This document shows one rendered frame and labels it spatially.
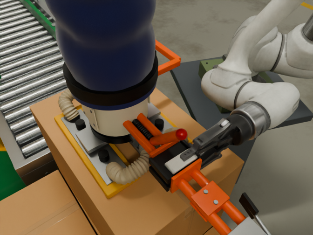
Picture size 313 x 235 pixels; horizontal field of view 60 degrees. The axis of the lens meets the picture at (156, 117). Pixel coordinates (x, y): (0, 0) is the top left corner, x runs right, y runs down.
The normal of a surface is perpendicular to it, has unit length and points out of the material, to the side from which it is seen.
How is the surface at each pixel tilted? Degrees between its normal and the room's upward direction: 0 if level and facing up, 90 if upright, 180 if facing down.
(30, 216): 0
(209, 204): 0
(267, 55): 81
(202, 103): 0
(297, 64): 101
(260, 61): 91
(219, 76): 60
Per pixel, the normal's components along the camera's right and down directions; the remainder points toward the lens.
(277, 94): 0.10, -0.57
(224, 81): -0.67, -0.05
